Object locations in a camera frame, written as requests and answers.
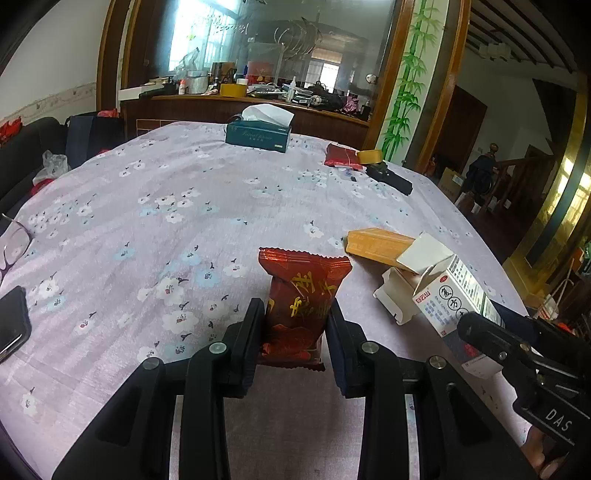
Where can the wooden staircase railing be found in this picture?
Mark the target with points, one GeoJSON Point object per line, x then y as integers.
{"type": "Point", "coordinates": [521, 180]}

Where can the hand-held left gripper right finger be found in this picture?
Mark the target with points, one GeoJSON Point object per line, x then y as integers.
{"type": "Point", "coordinates": [334, 350]}

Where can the orange cardboard box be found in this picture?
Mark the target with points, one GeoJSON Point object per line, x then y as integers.
{"type": "Point", "coordinates": [378, 247]}

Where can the wooden sideboard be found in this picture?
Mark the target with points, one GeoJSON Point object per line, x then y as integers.
{"type": "Point", "coordinates": [184, 110]}

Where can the black handbag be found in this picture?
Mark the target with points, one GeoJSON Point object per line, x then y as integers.
{"type": "Point", "coordinates": [325, 97]}

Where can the clear plastic bag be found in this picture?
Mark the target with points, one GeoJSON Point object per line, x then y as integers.
{"type": "Point", "coordinates": [53, 166]}

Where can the red cloth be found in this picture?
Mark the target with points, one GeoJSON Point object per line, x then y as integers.
{"type": "Point", "coordinates": [108, 113]}

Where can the red decoration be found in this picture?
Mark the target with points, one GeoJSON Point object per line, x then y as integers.
{"type": "Point", "coordinates": [10, 131]}

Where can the wooden partition frame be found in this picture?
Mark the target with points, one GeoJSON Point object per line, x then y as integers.
{"type": "Point", "coordinates": [115, 46]}

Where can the pink bag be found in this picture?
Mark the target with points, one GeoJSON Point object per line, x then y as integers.
{"type": "Point", "coordinates": [352, 105]}

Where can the yellow tape roll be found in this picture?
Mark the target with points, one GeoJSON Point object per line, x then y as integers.
{"type": "Point", "coordinates": [233, 90]}

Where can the black case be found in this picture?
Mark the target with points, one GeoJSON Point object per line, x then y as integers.
{"type": "Point", "coordinates": [390, 179]}

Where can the black leather sofa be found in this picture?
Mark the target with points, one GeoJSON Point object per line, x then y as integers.
{"type": "Point", "coordinates": [27, 152]}

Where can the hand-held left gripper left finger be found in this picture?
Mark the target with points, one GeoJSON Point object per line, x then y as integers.
{"type": "Point", "coordinates": [256, 332]}

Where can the black bag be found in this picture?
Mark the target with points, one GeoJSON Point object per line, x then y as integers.
{"type": "Point", "coordinates": [92, 138]}

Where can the red snack packet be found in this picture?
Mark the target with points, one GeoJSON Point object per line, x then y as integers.
{"type": "Point", "coordinates": [300, 286]}

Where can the dark jacket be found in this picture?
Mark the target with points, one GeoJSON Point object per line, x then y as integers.
{"type": "Point", "coordinates": [482, 175]}

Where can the gold pillar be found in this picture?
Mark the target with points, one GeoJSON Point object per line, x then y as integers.
{"type": "Point", "coordinates": [554, 198]}

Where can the wooden door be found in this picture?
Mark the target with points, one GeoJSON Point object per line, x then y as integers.
{"type": "Point", "coordinates": [461, 129]}

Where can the dark green tissue box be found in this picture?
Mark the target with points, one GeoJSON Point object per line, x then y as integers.
{"type": "Point", "coordinates": [254, 136]}

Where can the person's right hand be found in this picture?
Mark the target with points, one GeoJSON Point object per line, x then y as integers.
{"type": "Point", "coordinates": [538, 447]}

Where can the black smartphone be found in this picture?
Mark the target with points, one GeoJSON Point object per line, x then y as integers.
{"type": "Point", "coordinates": [11, 323]}

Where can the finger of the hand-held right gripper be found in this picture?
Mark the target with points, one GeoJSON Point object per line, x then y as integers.
{"type": "Point", "coordinates": [517, 311]}
{"type": "Point", "coordinates": [489, 334]}

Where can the flat red packet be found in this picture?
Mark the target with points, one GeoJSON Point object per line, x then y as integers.
{"type": "Point", "coordinates": [341, 156]}

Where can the white plastic bottle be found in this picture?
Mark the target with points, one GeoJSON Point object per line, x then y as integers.
{"type": "Point", "coordinates": [291, 92]}

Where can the white medicine box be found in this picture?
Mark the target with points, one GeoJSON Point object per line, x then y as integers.
{"type": "Point", "coordinates": [443, 295]}

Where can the bamboo painted panel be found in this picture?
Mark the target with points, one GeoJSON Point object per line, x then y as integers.
{"type": "Point", "coordinates": [411, 92]}

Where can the eyeglasses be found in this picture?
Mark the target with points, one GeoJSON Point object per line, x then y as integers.
{"type": "Point", "coordinates": [30, 236]}

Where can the brown tape roll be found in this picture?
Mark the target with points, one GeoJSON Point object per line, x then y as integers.
{"type": "Point", "coordinates": [369, 157]}

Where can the brown cardboard carton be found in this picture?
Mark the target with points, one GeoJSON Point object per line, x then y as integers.
{"type": "Point", "coordinates": [451, 184]}

